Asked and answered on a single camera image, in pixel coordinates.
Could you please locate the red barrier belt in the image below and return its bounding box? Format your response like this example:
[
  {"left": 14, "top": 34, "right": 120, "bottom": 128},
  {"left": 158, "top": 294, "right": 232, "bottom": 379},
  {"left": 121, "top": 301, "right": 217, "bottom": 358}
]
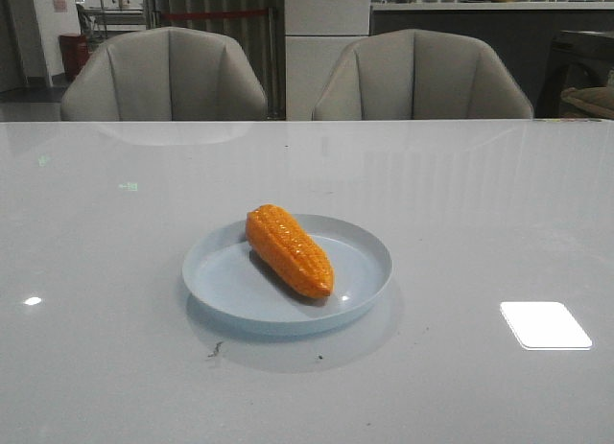
[{"left": 160, "top": 8, "right": 270, "bottom": 21}]

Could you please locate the red trash bin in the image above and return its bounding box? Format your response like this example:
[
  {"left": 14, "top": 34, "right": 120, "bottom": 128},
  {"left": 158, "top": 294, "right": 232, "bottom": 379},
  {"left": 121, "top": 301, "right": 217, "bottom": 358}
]
[{"left": 59, "top": 34, "right": 89, "bottom": 81}]

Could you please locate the left beige upholstered chair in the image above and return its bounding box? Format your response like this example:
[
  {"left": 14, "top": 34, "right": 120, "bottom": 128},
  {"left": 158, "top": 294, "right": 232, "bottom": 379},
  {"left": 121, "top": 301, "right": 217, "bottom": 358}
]
[{"left": 60, "top": 27, "right": 268, "bottom": 122}]

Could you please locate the light blue round plate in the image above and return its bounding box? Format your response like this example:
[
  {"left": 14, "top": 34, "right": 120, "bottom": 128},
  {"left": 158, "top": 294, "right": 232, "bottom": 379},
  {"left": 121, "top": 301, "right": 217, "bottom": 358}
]
[{"left": 182, "top": 214, "right": 393, "bottom": 338}]

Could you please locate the olive cushion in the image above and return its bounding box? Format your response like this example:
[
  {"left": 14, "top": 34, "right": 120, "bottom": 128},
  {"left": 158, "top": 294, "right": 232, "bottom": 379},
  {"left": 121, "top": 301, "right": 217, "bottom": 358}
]
[{"left": 560, "top": 86, "right": 613, "bottom": 119}]

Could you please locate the white cabinet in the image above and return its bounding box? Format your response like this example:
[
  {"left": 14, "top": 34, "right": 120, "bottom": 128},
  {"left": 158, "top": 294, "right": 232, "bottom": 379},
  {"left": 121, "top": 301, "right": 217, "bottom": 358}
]
[{"left": 284, "top": 0, "right": 370, "bottom": 121}]

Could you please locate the beige upholstered chair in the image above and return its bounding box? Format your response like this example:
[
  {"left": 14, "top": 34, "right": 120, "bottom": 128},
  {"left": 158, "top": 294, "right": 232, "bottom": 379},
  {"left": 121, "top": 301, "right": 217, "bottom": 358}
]
[
  {"left": 312, "top": 29, "right": 533, "bottom": 121},
  {"left": 60, "top": 27, "right": 268, "bottom": 122}
]

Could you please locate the right beige upholstered chair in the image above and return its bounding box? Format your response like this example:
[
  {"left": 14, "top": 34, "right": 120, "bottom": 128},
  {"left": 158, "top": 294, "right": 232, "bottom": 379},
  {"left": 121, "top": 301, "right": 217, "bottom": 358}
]
[{"left": 312, "top": 29, "right": 533, "bottom": 121}]

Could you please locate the dark grey counter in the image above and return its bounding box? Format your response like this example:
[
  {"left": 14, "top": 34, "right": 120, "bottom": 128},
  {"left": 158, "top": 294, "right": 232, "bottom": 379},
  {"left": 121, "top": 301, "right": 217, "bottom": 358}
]
[{"left": 370, "top": 2, "right": 613, "bottom": 112}]

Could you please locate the orange toy corn cob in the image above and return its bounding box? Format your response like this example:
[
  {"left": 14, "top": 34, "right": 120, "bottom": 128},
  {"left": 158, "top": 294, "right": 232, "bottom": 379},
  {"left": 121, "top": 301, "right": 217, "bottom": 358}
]
[{"left": 245, "top": 204, "right": 335, "bottom": 299}]

